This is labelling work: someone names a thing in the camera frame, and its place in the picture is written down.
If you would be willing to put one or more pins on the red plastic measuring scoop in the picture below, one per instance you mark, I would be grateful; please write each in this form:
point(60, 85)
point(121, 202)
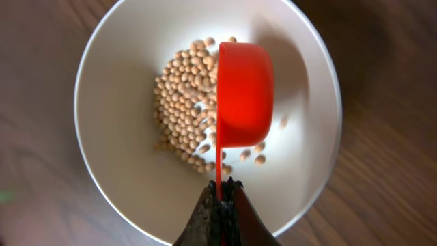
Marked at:
point(245, 99)

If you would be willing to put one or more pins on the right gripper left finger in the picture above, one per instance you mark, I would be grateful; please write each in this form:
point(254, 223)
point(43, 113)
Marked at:
point(204, 226)

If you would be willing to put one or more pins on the white round bowl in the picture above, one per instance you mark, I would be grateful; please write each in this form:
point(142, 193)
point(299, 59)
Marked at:
point(154, 191)

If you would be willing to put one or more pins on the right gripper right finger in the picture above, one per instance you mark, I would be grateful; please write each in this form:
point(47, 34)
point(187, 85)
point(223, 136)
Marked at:
point(241, 225)

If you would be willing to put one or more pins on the soybeans in bowl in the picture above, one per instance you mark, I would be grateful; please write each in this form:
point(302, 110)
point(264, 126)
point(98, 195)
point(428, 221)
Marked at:
point(185, 107)

